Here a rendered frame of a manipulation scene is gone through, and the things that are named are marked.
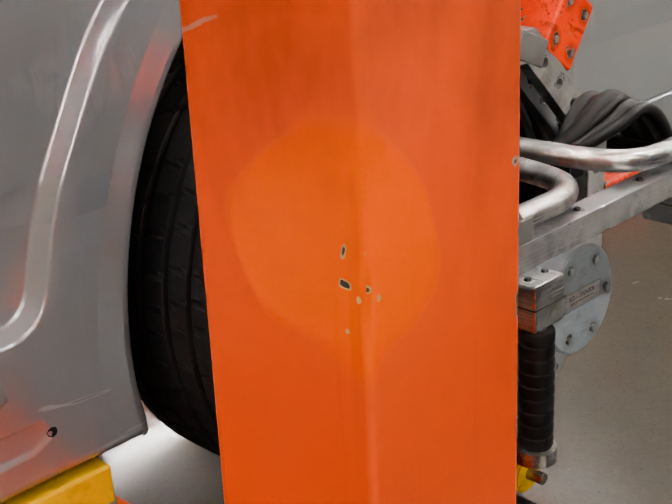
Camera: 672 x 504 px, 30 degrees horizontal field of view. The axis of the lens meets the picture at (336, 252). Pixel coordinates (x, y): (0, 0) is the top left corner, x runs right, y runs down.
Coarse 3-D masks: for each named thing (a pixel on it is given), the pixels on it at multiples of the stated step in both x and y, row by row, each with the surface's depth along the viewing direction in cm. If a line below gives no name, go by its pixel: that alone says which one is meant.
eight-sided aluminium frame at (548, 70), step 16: (528, 32) 145; (528, 48) 146; (544, 48) 148; (528, 64) 147; (544, 64) 150; (560, 64) 152; (528, 80) 156; (544, 80) 150; (560, 80) 153; (528, 96) 156; (544, 96) 153; (560, 96) 154; (576, 96) 156; (544, 112) 159; (560, 112) 155; (544, 128) 162; (592, 176) 163; (592, 192) 164; (592, 240) 167; (560, 368) 168
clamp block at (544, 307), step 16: (528, 272) 122; (544, 272) 121; (560, 272) 121; (528, 288) 119; (544, 288) 119; (560, 288) 121; (528, 304) 119; (544, 304) 120; (560, 304) 122; (528, 320) 120; (544, 320) 121
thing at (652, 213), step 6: (660, 204) 146; (666, 204) 145; (648, 210) 147; (654, 210) 147; (660, 210) 146; (666, 210) 146; (648, 216) 147; (654, 216) 147; (660, 216) 146; (666, 216) 146; (666, 222) 146
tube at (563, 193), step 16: (528, 160) 134; (528, 176) 133; (544, 176) 131; (560, 176) 129; (560, 192) 125; (576, 192) 127; (528, 208) 121; (544, 208) 122; (560, 208) 124; (528, 224) 120; (528, 240) 121
